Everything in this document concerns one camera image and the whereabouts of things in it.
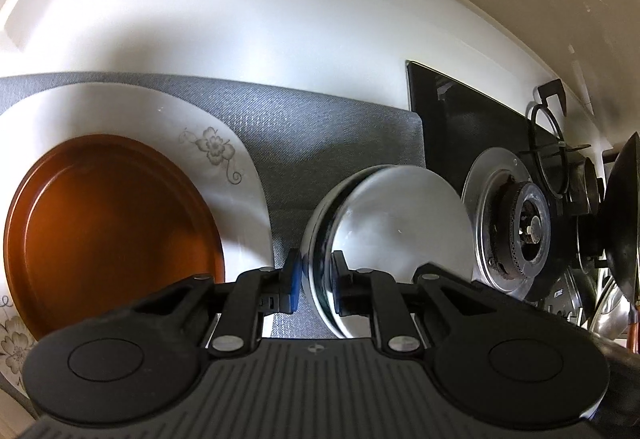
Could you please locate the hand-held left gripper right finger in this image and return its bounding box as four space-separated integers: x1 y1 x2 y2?
331 251 501 355

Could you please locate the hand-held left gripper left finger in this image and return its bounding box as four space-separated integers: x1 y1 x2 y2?
132 249 303 355

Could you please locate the shiny steel bowl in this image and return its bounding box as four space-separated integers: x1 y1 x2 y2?
300 164 475 339

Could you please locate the brown round plate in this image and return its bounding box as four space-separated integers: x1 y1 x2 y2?
2 134 226 337

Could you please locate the large white floral plate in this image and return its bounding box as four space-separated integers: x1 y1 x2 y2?
0 83 275 390

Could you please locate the grey mat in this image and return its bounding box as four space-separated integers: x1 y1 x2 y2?
0 71 427 340

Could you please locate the black glass gas stove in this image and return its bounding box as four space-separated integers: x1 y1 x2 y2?
405 60 616 320

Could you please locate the small dark pot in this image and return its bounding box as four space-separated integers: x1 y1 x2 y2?
570 158 603 214

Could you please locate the stainless steel pot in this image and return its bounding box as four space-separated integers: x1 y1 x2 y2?
590 279 636 335

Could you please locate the black iron pot support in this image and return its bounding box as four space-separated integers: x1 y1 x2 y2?
525 80 593 200

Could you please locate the black wok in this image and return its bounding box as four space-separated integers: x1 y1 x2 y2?
597 131 640 305

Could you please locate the gas burner with metal ring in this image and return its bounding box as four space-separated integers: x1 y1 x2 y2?
461 147 552 295

